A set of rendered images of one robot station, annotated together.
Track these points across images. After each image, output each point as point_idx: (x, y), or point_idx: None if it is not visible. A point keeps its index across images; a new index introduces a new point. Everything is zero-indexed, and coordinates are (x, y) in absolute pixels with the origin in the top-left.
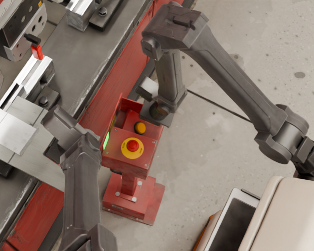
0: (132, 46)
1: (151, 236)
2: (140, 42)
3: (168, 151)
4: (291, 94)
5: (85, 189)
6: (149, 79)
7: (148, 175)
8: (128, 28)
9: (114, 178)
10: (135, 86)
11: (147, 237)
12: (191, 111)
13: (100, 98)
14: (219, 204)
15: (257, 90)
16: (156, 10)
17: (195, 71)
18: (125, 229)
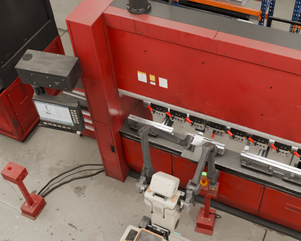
0: (247, 185)
1: (189, 231)
2: (252, 191)
3: (228, 236)
4: None
5: (168, 134)
6: (217, 170)
7: (216, 228)
8: (244, 173)
9: (210, 210)
10: (256, 218)
11: (188, 229)
12: None
13: (223, 176)
14: None
15: (199, 171)
16: (266, 192)
17: None
18: (191, 221)
